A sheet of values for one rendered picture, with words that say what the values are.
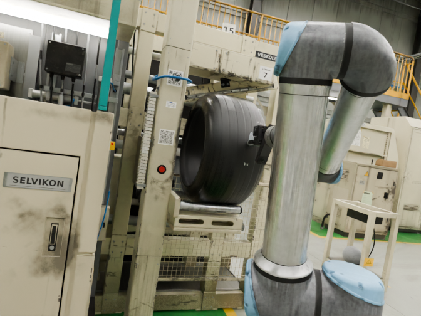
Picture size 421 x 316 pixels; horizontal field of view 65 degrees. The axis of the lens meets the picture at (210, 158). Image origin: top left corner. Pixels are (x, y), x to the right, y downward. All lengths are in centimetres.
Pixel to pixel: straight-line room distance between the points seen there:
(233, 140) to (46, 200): 89
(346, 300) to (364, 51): 56
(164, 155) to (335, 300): 105
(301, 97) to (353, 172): 518
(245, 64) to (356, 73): 137
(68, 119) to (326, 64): 61
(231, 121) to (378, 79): 88
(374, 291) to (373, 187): 528
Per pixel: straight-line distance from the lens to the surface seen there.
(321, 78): 74
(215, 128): 152
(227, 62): 203
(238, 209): 172
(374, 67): 77
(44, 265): 95
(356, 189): 592
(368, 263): 369
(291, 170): 76
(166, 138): 163
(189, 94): 207
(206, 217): 164
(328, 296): 90
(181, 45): 169
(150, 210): 167
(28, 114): 89
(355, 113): 90
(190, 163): 202
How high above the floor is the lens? 124
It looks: 3 degrees down
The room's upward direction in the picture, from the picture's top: 9 degrees clockwise
